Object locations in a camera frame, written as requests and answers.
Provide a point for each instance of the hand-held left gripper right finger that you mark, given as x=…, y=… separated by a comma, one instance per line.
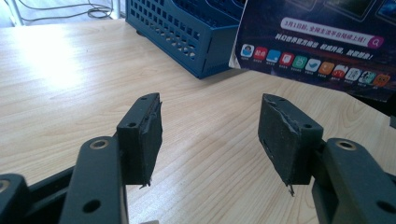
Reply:
x=289, y=143

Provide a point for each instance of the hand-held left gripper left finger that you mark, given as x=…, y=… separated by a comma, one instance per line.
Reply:
x=140, y=146

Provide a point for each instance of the purple glossy magazine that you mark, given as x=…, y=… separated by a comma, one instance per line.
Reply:
x=320, y=40

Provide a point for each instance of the blue plastic file rack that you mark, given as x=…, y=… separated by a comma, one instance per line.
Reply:
x=186, y=34

